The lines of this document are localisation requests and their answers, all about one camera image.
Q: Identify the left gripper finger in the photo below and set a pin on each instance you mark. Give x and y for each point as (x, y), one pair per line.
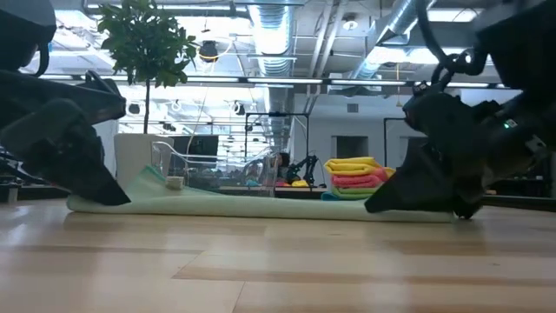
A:
(82, 174)

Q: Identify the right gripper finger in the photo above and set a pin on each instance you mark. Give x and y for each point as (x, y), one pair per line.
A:
(468, 208)
(412, 187)

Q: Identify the pink microfiber towel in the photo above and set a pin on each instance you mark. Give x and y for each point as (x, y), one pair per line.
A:
(356, 180)

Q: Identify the bright green microfiber towel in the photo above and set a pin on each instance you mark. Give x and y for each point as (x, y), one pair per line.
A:
(354, 191)

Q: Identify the yellow microfiber towel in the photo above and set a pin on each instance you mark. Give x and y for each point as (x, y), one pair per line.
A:
(352, 166)

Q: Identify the pale green microfiber towel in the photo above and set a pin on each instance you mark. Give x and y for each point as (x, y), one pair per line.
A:
(260, 206)

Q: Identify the black background robot arm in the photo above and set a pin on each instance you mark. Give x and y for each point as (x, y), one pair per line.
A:
(304, 167)

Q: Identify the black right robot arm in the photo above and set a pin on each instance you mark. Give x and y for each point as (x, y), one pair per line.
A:
(521, 39)

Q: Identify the white pillar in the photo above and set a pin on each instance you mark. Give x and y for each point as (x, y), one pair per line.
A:
(106, 143)

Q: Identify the green plant in white pot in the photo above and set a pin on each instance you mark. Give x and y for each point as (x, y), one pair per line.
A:
(143, 43)

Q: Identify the black background monitor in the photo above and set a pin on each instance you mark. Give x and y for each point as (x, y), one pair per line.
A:
(200, 148)

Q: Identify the clear plastic bin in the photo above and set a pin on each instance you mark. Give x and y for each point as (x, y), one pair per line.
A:
(208, 174)

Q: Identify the black ceiling lamp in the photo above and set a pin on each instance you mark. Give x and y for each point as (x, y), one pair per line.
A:
(208, 51)

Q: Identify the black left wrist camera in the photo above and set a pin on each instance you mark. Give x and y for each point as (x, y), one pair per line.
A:
(48, 130)

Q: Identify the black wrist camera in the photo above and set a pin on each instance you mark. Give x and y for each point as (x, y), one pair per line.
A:
(48, 130)
(525, 135)

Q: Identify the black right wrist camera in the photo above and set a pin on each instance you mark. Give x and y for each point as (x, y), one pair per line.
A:
(525, 135)

